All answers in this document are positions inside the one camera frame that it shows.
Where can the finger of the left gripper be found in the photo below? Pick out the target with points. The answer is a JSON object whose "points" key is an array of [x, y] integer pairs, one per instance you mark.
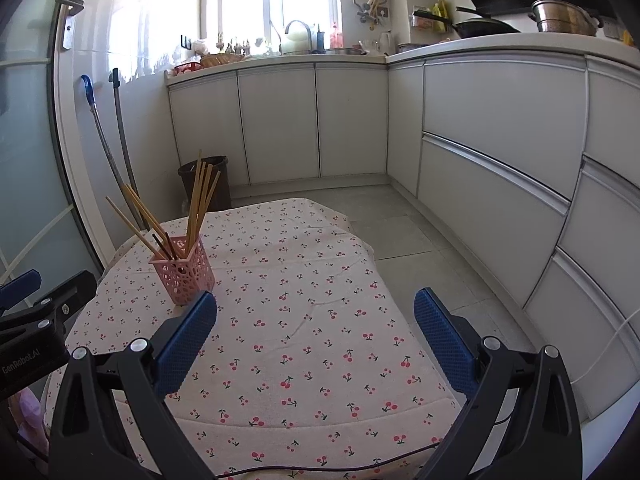
{"points": [[17, 290]]}

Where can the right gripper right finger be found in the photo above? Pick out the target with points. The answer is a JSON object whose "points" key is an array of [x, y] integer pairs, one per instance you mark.
{"points": [[519, 420]]}

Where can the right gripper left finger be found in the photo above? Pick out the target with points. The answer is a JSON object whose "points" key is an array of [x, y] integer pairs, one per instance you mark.
{"points": [[110, 418]]}

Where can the kitchen faucet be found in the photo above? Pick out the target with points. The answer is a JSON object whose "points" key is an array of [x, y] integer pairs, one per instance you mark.
{"points": [[297, 38]]}

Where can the left hand thumb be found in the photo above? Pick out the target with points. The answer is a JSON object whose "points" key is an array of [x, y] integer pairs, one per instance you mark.
{"points": [[27, 413]]}

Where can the pink perforated utensil basket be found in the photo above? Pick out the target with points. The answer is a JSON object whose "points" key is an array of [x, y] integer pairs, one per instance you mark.
{"points": [[184, 279]]}

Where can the dark brown trash bin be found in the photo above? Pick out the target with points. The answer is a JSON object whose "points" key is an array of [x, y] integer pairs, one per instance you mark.
{"points": [[221, 199]]}

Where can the black wok pan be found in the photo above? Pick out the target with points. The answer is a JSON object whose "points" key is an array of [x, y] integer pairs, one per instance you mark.
{"points": [[472, 28]]}

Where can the white electric kettle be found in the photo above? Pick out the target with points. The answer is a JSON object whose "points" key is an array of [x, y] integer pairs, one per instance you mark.
{"points": [[386, 44]]}

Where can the stainless steel pot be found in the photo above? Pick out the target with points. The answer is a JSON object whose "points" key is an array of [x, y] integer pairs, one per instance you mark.
{"points": [[562, 17]]}

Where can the dark handled mop pole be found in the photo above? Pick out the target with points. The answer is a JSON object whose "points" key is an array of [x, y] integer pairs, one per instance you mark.
{"points": [[114, 80]]}

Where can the blue handled mop pole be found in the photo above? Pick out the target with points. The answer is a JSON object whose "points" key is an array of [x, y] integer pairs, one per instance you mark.
{"points": [[91, 101]]}

